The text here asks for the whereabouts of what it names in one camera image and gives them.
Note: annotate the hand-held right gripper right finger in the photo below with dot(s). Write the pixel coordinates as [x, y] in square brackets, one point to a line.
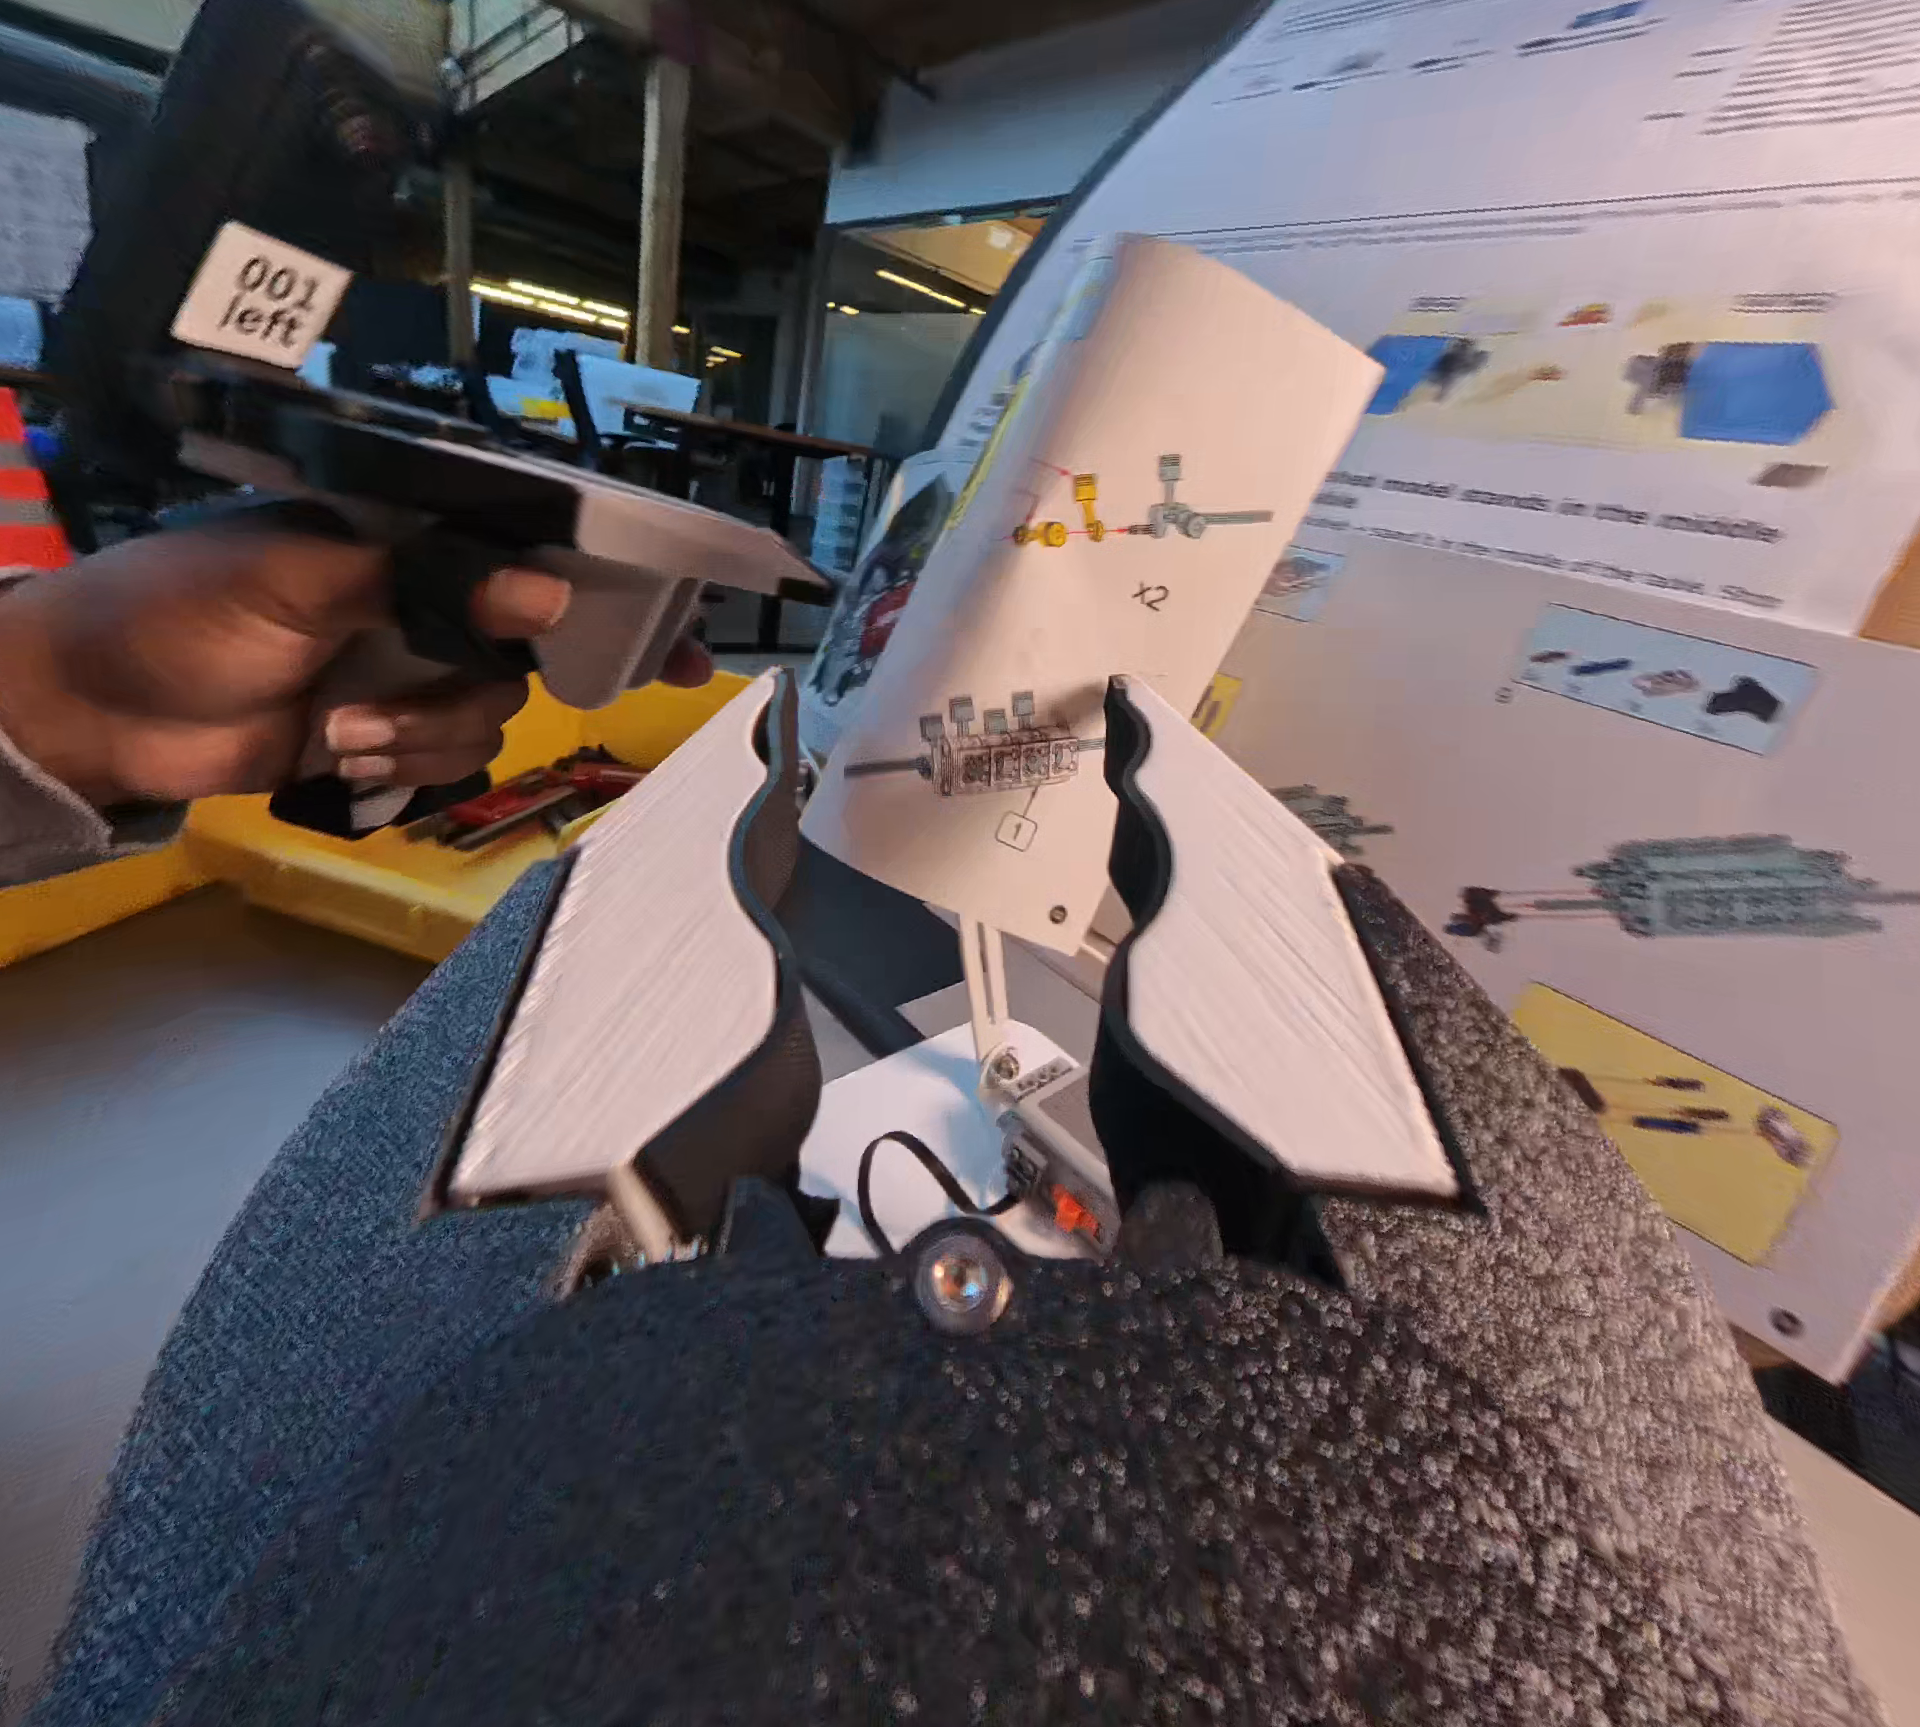
[1276, 978]

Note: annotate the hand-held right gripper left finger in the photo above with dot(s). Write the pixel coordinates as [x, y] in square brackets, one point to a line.
[645, 978]

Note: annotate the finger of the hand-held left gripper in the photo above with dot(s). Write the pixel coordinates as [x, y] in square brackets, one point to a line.
[690, 545]

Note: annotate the instruction booklet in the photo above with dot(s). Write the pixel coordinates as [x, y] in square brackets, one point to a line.
[1112, 484]

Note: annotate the person's left forearm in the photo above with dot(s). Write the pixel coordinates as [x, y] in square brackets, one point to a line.
[61, 811]

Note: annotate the printed task sheet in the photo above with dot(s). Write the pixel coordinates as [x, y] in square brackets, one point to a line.
[1501, 109]

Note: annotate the person's left hand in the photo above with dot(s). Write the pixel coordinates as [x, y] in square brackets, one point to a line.
[194, 662]

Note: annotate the wooden top background table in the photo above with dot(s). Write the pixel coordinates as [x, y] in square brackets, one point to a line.
[749, 437]

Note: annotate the black office chair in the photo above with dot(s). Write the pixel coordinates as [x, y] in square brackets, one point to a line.
[589, 409]

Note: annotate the pile of red black beams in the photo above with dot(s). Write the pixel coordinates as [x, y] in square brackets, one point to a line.
[525, 797]

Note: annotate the grey battery box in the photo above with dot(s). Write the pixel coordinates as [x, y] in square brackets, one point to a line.
[1057, 1143]

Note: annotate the yellow plastic bin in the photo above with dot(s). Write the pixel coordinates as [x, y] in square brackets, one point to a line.
[377, 880]

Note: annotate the orange traffic cone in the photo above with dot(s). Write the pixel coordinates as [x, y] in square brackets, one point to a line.
[26, 484]

